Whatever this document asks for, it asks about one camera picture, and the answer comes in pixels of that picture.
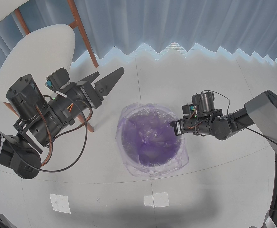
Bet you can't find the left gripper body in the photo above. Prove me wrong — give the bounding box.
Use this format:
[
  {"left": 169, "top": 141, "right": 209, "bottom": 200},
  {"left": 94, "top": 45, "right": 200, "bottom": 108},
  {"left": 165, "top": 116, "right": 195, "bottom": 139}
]
[{"left": 52, "top": 79, "right": 105, "bottom": 128}]

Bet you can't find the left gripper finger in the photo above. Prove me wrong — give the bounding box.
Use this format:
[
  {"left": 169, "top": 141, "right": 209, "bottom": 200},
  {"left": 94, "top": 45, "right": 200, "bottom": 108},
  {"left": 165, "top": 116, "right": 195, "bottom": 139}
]
[
  {"left": 94, "top": 67, "right": 125, "bottom": 102},
  {"left": 81, "top": 71, "right": 100, "bottom": 86}
]

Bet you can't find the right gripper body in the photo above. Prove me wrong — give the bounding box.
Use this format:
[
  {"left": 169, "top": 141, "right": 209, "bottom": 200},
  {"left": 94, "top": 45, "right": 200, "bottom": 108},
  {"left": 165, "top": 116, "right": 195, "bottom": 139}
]
[{"left": 174, "top": 118, "right": 198, "bottom": 136}]

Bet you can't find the purple plastic bag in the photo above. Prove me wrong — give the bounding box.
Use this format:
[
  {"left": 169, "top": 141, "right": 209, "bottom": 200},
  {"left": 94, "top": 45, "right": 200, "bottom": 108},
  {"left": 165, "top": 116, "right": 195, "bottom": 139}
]
[{"left": 116, "top": 102, "right": 190, "bottom": 177}]

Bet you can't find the white trash bin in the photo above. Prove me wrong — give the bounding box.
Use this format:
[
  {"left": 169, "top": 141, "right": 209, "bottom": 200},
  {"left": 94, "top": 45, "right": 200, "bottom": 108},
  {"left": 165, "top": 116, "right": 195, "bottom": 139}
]
[{"left": 121, "top": 105, "right": 186, "bottom": 169}]

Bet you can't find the white cushioned wooden chair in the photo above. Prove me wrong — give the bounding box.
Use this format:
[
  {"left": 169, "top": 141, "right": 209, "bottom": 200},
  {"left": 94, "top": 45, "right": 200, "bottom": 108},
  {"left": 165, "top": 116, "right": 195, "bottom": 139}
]
[{"left": 0, "top": 0, "right": 99, "bottom": 132}]

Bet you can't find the pale blue curtain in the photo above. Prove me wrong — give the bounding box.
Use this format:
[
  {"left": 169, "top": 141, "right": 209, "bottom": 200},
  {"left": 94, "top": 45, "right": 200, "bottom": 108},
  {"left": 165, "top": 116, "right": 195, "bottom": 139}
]
[{"left": 0, "top": 0, "right": 277, "bottom": 85}]

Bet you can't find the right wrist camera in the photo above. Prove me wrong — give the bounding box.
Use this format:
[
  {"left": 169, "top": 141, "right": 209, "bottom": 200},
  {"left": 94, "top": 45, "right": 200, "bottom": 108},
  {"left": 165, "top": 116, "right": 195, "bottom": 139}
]
[{"left": 182, "top": 103, "right": 197, "bottom": 116}]

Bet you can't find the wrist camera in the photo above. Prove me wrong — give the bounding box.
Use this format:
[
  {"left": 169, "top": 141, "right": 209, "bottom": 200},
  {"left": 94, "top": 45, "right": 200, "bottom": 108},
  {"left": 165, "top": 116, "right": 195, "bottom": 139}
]
[
  {"left": 45, "top": 67, "right": 70, "bottom": 90},
  {"left": 182, "top": 103, "right": 197, "bottom": 116}
]

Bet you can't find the black cable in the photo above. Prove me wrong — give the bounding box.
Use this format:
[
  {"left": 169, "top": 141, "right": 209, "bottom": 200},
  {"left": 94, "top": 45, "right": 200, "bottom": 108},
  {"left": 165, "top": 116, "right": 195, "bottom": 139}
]
[
  {"left": 201, "top": 90, "right": 277, "bottom": 151},
  {"left": 40, "top": 93, "right": 94, "bottom": 173}
]

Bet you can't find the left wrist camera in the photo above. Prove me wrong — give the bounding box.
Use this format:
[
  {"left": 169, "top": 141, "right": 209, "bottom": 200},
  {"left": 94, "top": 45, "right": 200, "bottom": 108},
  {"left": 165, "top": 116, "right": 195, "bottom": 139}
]
[{"left": 45, "top": 67, "right": 70, "bottom": 90}]

